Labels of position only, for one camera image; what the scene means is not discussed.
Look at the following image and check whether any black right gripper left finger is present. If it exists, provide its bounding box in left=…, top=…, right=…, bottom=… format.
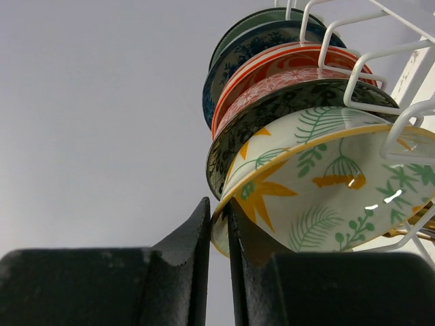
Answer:
left=1, top=198, right=210, bottom=325

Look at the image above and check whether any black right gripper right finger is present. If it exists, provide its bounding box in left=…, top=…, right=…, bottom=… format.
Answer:
left=227, top=200, right=434, bottom=325

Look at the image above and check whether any cream bowl with star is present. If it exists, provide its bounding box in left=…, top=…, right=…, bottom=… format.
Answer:
left=211, top=107, right=434, bottom=255

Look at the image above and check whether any dark rim bowl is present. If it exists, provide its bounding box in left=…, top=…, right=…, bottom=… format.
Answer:
left=205, top=77, right=400, bottom=201

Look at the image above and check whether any pink rim bowl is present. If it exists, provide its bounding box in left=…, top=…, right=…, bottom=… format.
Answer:
left=210, top=43, right=378, bottom=140

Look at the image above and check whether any blue floral bowl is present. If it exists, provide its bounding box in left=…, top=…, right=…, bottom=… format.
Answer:
left=202, top=19, right=347, bottom=130

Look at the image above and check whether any teal rim back bowl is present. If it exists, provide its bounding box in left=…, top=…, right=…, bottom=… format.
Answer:
left=207, top=7, right=327, bottom=72

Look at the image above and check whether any white wire dish rack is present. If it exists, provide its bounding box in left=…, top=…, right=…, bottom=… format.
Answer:
left=273, top=0, right=435, bottom=269

